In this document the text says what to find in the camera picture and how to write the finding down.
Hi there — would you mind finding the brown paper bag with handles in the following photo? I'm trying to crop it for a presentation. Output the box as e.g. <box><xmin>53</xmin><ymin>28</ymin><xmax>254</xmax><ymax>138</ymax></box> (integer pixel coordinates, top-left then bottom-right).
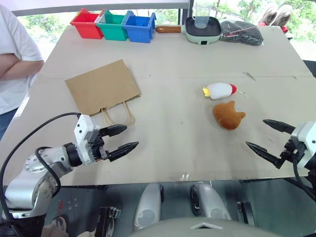
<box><xmin>65</xmin><ymin>59</ymin><xmax>142</xmax><ymax>126</ymax></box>

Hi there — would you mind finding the red plastic bin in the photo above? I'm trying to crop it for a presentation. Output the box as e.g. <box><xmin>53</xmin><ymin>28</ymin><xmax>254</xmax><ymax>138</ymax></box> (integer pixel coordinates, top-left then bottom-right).
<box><xmin>70</xmin><ymin>7</ymin><xmax>105</xmax><ymax>40</ymax></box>

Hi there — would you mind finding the green frying pan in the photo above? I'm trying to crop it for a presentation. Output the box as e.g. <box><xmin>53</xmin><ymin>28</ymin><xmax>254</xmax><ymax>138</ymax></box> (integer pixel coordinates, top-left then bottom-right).
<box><xmin>155</xmin><ymin>16</ymin><xmax>222</xmax><ymax>46</ymax></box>

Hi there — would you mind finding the green plastic bin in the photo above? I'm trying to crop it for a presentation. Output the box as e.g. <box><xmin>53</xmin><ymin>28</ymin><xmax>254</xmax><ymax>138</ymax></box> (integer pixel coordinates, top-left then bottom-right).
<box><xmin>96</xmin><ymin>9</ymin><xmax>130</xmax><ymax>41</ymax></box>

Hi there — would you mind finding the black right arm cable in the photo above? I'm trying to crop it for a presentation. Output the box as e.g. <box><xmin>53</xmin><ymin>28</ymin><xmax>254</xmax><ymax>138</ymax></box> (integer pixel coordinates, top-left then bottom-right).
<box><xmin>292</xmin><ymin>158</ymin><xmax>316</xmax><ymax>198</ymax></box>

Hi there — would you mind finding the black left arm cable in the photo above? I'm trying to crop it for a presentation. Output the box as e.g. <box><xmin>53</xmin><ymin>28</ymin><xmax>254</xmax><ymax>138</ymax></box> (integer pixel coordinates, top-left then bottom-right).
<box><xmin>0</xmin><ymin>112</ymin><xmax>82</xmax><ymax>237</ymax></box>

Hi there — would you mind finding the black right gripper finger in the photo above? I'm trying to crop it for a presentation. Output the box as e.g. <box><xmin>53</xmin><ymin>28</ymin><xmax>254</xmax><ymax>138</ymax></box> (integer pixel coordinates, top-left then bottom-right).
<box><xmin>262</xmin><ymin>119</ymin><xmax>296</xmax><ymax>135</ymax></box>
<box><xmin>245</xmin><ymin>141</ymin><xmax>284</xmax><ymax>169</ymax></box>

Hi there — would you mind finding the person in white shirt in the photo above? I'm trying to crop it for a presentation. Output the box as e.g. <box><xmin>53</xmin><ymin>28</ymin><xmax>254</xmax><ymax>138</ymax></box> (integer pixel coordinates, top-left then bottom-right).
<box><xmin>0</xmin><ymin>4</ymin><xmax>45</xmax><ymax>142</ymax></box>

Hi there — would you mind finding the pink sneaker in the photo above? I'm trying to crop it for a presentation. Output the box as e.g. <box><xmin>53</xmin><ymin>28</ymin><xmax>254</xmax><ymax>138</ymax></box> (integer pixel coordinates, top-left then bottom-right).
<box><xmin>274</xmin><ymin>3</ymin><xmax>294</xmax><ymax>26</ymax></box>
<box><xmin>258</xmin><ymin>4</ymin><xmax>278</xmax><ymax>26</ymax></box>

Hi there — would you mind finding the white rocket plush toy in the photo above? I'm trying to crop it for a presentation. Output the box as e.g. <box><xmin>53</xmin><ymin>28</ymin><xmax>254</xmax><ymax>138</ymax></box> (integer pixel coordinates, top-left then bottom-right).
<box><xmin>202</xmin><ymin>82</ymin><xmax>248</xmax><ymax>100</ymax></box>

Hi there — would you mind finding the grey robot torso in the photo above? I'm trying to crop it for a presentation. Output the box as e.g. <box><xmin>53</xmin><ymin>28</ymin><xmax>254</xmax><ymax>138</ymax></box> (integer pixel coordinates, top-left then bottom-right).
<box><xmin>130</xmin><ymin>216</ymin><xmax>316</xmax><ymax>237</ymax></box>

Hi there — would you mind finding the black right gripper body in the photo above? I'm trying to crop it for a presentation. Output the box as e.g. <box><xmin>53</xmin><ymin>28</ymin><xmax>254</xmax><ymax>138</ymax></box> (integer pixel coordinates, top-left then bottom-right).
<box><xmin>278</xmin><ymin>135</ymin><xmax>302</xmax><ymax>164</ymax></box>

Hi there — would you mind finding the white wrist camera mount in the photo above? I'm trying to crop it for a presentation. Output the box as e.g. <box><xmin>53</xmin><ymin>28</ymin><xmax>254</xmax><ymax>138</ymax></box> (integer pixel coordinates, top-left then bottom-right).
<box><xmin>73</xmin><ymin>114</ymin><xmax>101</xmax><ymax>166</ymax></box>
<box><xmin>290</xmin><ymin>120</ymin><xmax>316</xmax><ymax>171</ymax></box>

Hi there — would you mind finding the blue plastic bin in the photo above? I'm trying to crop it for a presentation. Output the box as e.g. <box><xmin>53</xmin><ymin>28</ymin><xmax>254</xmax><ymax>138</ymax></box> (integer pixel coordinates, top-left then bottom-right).
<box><xmin>123</xmin><ymin>10</ymin><xmax>157</xmax><ymax>43</ymax></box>

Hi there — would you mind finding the black table clamp bracket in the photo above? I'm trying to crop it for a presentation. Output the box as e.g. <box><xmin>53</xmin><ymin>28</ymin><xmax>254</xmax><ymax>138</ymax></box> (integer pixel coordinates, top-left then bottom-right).
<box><xmin>95</xmin><ymin>206</ymin><xmax>122</xmax><ymax>237</ymax></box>
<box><xmin>236</xmin><ymin>200</ymin><xmax>257</xmax><ymax>227</ymax></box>

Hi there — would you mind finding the silver robot leg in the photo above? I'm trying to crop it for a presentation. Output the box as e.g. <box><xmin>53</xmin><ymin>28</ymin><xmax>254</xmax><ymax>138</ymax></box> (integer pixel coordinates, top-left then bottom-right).
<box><xmin>190</xmin><ymin>182</ymin><xmax>232</xmax><ymax>221</ymax></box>
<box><xmin>132</xmin><ymin>183</ymin><xmax>164</xmax><ymax>233</ymax></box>

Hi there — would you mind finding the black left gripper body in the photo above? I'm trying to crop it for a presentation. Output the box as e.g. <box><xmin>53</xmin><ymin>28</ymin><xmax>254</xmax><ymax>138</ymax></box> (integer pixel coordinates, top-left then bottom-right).
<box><xmin>89</xmin><ymin>127</ymin><xmax>112</xmax><ymax>163</ymax></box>

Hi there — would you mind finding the clear plastic measuring cup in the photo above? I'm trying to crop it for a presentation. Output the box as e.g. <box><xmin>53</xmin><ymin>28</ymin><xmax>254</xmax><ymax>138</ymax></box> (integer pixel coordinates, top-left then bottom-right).
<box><xmin>192</xmin><ymin>5</ymin><xmax>211</xmax><ymax>29</ymax></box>

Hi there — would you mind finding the black plastic bag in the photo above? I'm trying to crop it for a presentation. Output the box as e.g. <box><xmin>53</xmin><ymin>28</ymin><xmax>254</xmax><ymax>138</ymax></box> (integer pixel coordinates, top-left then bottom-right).
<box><xmin>219</xmin><ymin>20</ymin><xmax>264</xmax><ymax>46</ymax></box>

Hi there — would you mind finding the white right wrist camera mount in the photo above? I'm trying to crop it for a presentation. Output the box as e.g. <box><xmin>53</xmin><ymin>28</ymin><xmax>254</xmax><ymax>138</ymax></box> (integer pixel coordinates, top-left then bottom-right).
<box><xmin>290</xmin><ymin>120</ymin><xmax>316</xmax><ymax>171</ymax></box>

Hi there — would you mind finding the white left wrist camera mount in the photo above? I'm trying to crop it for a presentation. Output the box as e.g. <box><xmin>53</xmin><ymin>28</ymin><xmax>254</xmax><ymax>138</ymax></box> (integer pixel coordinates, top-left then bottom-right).
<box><xmin>73</xmin><ymin>114</ymin><xmax>101</xmax><ymax>166</ymax></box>

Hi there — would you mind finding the brown bear plush toy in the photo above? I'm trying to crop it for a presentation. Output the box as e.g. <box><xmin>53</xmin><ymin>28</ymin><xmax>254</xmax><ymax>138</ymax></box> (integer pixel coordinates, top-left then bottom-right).
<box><xmin>212</xmin><ymin>100</ymin><xmax>247</xmax><ymax>130</ymax></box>

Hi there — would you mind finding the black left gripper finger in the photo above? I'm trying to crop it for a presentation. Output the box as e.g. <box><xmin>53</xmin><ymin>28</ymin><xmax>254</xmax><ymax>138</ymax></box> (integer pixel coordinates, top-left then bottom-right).
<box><xmin>108</xmin><ymin>141</ymin><xmax>140</xmax><ymax>162</ymax></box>
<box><xmin>99</xmin><ymin>124</ymin><xmax>128</xmax><ymax>137</ymax></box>

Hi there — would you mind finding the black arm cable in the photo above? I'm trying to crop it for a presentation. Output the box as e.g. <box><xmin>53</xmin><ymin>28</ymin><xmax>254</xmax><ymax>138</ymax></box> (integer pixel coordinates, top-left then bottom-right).
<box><xmin>0</xmin><ymin>112</ymin><xmax>82</xmax><ymax>237</ymax></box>
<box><xmin>292</xmin><ymin>158</ymin><xmax>316</xmax><ymax>198</ymax></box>

